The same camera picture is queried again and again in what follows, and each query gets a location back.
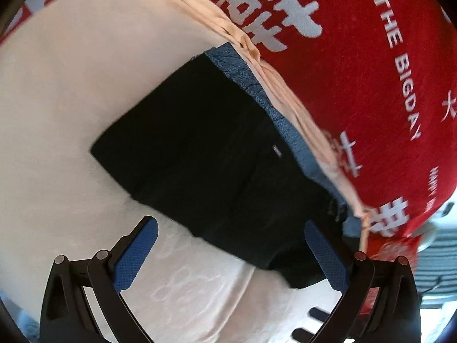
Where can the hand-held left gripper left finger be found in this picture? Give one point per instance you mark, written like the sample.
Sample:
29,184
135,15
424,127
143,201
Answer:
135,255

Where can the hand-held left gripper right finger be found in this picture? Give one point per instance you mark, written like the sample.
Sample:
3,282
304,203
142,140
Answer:
326,257

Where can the black pants blue floral stripes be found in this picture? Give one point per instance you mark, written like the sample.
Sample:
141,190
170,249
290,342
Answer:
200,150

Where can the grey ribbed fixture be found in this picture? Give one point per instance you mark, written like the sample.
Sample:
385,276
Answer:
440,257

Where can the peach bed sheet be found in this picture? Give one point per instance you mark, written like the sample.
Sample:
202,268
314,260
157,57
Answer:
71,114

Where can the red printed blanket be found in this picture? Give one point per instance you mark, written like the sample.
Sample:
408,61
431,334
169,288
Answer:
357,78

